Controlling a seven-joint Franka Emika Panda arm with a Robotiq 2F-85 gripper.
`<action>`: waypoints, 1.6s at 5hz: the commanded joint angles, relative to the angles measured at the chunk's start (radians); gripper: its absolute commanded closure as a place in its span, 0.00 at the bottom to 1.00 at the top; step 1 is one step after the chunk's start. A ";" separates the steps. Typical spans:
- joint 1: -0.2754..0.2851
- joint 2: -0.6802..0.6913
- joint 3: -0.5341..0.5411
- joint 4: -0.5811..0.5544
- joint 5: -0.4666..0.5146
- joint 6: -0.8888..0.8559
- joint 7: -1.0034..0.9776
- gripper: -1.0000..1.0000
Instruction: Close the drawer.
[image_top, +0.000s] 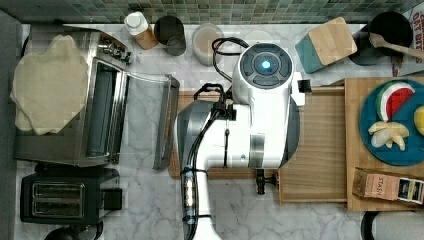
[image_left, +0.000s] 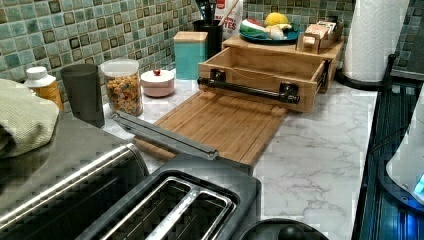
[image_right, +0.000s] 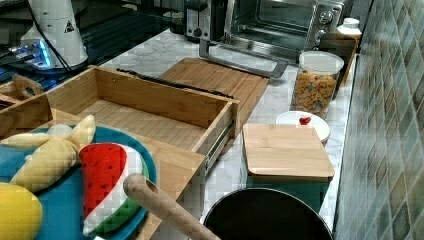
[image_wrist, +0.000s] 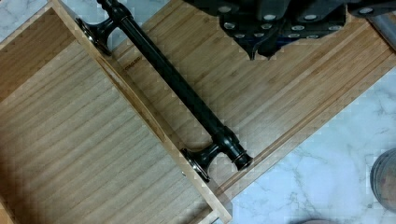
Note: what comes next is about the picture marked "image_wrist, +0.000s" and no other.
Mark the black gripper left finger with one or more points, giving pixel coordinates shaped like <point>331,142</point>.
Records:
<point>240,23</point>

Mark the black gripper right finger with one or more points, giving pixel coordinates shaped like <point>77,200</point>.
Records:
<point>290,20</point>

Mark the wooden drawer with black handle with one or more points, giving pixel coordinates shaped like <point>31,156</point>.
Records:
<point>80,144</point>

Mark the bamboo cutting board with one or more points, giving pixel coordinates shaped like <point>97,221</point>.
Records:
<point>271,104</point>

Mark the grey round container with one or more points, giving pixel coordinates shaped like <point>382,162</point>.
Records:
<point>383,180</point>

